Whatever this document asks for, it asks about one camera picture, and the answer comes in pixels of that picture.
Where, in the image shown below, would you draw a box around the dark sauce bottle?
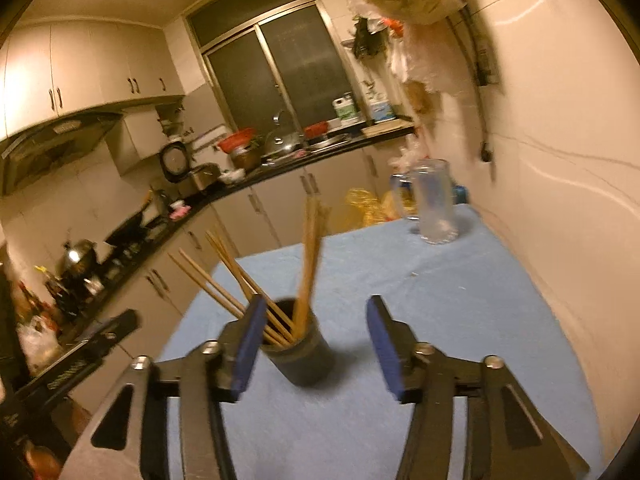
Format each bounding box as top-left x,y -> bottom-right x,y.
17,280 -> 41,321

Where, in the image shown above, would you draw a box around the rice cooker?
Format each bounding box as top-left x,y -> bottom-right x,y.
159,141 -> 221,196

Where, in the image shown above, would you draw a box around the bunch of wooden chopsticks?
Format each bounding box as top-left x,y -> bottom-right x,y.
167,195 -> 332,348

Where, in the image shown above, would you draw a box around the yellow cap oil bottle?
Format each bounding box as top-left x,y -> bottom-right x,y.
35,265 -> 58,306

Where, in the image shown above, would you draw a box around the wooden cutting board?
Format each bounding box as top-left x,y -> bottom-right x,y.
361,120 -> 416,137

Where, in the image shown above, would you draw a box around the lower kitchen cabinets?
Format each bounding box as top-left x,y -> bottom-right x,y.
65,137 -> 416,411

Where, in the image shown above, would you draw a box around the black kitchen countertop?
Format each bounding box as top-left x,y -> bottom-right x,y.
50,130 -> 416,346

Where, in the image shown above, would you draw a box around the metal cooking pot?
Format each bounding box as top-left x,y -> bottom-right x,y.
230,147 -> 263,171

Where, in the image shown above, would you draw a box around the red plastic basin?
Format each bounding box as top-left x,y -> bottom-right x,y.
217,129 -> 256,153

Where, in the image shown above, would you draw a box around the hanging kitchen utensils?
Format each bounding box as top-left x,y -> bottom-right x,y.
351,15 -> 388,58

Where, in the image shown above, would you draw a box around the blue tablecloth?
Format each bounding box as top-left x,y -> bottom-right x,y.
155,202 -> 606,480

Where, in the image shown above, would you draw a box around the yellow plastic bag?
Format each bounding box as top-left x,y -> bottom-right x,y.
345,187 -> 408,228

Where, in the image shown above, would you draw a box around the wok with lid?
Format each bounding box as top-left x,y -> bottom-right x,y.
59,239 -> 100,277

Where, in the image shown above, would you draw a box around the black utensil holder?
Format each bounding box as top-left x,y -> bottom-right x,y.
257,297 -> 337,387

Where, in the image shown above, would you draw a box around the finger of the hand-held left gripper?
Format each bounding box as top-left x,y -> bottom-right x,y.
75,309 -> 140,361

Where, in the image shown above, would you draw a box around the blue label detergent jug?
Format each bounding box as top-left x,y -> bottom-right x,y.
369,94 -> 393,123

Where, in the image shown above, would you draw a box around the small hanging brown bag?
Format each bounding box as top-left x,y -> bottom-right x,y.
407,82 -> 441,116

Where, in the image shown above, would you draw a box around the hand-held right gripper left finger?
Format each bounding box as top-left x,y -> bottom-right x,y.
62,294 -> 268,480

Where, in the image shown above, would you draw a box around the clear glass pitcher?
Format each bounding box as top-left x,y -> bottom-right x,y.
392,159 -> 460,246

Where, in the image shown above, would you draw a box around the black power cable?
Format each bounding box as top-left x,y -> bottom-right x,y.
447,7 -> 501,181

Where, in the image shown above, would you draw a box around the green label detergent jug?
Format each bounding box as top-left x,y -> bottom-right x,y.
332,92 -> 358,123

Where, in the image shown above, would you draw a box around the wall socket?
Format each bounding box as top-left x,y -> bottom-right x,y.
475,42 -> 501,86

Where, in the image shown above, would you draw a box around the black frying pan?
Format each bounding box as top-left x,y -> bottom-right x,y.
105,190 -> 161,248

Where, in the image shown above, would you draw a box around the gas stove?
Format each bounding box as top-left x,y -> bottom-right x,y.
55,215 -> 176,311

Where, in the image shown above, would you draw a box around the kitchen cabinets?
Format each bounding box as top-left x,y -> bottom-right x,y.
0,19 -> 186,141
65,137 -> 416,411

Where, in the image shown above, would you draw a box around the range hood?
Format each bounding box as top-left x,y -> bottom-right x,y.
0,112 -> 123,196

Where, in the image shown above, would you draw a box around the glass pan lid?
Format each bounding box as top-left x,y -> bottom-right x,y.
262,129 -> 303,156

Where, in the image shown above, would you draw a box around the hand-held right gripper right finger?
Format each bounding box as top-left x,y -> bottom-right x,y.
365,295 -> 591,480

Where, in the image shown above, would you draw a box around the white plastic bag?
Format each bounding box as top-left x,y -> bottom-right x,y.
390,137 -> 426,171

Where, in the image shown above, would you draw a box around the kitchen window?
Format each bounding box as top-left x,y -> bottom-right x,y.
186,0 -> 357,136

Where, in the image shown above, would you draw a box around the hanging clear plastic bag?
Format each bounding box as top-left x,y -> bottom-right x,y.
390,22 -> 471,96

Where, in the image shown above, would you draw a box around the plastic bag with food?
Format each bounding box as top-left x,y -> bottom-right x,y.
17,320 -> 51,371

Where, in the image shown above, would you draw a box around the upper kitchen cabinets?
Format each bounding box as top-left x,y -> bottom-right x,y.
0,19 -> 186,141

